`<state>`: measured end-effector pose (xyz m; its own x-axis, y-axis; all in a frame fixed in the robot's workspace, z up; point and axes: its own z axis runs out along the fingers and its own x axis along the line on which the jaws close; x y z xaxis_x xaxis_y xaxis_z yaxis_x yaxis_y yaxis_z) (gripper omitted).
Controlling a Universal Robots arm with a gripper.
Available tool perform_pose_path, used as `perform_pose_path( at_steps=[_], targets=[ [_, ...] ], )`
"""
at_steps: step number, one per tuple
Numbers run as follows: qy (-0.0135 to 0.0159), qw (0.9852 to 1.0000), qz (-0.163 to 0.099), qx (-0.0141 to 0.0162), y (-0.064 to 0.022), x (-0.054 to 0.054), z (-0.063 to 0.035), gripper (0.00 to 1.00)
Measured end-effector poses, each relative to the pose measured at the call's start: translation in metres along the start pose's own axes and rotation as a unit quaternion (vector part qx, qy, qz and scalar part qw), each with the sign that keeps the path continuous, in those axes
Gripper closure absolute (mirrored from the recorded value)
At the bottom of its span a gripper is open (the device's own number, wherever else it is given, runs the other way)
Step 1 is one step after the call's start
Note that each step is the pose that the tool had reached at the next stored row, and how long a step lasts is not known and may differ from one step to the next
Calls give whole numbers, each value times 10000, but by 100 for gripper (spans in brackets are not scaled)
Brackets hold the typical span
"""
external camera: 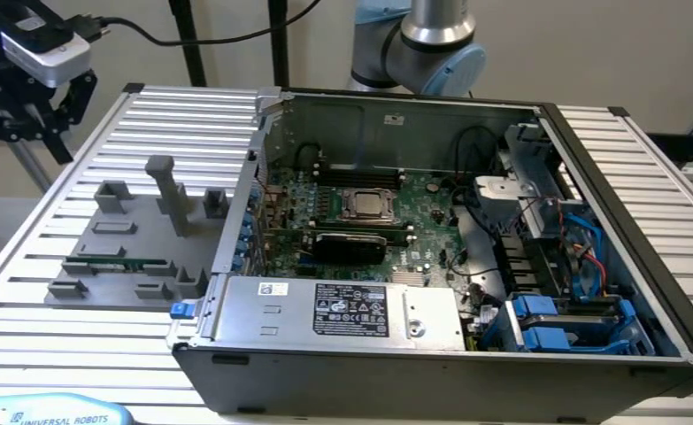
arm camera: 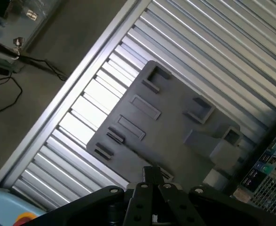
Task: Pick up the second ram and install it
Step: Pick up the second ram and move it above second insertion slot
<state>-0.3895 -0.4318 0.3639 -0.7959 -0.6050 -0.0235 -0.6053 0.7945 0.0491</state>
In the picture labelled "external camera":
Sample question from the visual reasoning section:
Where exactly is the green motherboard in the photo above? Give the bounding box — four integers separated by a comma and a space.
249, 167, 492, 290

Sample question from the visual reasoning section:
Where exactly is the black graphics card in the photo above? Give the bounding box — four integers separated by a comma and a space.
308, 231, 389, 267

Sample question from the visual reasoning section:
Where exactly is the blue case latch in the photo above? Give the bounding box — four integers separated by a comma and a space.
168, 299, 199, 321

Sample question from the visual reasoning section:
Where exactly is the teal Universal Robots joint cap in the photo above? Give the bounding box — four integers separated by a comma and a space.
0, 391, 136, 425

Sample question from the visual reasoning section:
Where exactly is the black looped power wire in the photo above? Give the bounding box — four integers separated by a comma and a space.
451, 125, 504, 209

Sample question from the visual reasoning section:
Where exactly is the black stand pole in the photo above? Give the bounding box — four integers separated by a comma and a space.
167, 0, 208, 88
267, 0, 293, 89

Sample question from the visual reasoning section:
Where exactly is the aluminium frame post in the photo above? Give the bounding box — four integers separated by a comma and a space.
7, 138, 53, 192

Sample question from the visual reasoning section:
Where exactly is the grey metal drive cage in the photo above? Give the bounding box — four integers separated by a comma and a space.
472, 122, 585, 243

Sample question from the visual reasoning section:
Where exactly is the silver chipset heatsink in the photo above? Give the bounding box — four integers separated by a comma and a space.
388, 271, 429, 288

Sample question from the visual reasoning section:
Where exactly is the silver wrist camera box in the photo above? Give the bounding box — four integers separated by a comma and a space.
0, 29, 92, 89

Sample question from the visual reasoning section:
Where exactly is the red wire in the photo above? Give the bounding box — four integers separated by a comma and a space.
579, 248, 611, 298

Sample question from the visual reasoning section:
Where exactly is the black camera cable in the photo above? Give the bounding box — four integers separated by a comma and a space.
65, 14, 360, 49

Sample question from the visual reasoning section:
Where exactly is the black RAM slot bank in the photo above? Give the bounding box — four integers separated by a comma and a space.
316, 166, 408, 189

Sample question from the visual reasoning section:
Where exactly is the blue disk bay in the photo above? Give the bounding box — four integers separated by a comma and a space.
480, 290, 661, 357

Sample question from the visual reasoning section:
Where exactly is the silver power supply unit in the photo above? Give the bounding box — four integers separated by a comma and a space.
201, 275, 469, 353

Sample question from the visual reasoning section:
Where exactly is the CPU socket with CPU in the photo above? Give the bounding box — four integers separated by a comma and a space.
333, 187, 399, 223

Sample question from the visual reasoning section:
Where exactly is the grey parts rack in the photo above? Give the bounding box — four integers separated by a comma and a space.
43, 154, 231, 311

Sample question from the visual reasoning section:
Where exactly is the blue data wire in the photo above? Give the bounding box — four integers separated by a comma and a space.
561, 211, 611, 297

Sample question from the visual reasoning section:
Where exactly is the green RAM stick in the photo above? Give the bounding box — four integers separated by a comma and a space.
65, 255, 169, 274

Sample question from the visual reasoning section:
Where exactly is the black open PC case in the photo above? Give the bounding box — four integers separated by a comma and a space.
171, 86, 693, 416

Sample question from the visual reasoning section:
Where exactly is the short black looped wire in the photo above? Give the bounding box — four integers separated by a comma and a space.
295, 141, 325, 174

